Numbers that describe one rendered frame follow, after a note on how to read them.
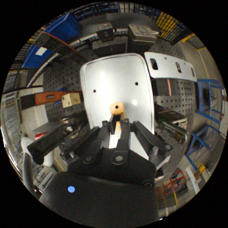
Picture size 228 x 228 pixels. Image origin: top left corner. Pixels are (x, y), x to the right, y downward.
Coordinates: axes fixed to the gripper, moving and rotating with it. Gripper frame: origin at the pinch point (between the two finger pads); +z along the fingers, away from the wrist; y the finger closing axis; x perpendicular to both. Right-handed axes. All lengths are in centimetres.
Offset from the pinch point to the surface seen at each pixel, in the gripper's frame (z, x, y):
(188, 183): 45, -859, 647
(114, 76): 5.3, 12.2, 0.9
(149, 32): -0.5, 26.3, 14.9
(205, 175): -64, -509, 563
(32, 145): -14.7, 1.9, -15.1
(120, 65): 5.3, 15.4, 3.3
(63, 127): -4.2, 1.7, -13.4
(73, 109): 35, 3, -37
